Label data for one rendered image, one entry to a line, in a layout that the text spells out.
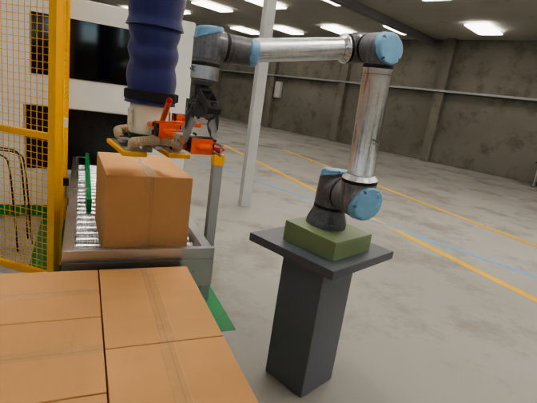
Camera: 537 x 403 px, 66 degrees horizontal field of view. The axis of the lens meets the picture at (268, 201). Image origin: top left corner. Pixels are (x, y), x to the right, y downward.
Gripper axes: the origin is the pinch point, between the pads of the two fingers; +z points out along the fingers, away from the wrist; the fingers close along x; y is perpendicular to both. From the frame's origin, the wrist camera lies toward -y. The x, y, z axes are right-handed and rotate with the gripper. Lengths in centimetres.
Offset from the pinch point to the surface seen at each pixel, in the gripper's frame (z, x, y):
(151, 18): -41, 6, 49
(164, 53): -29, 0, 49
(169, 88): -16, -4, 50
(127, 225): 50, 7, 62
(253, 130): 24, -194, 314
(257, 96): -17, -193, 315
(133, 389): 66, 24, -30
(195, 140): -1.5, 3.6, -5.0
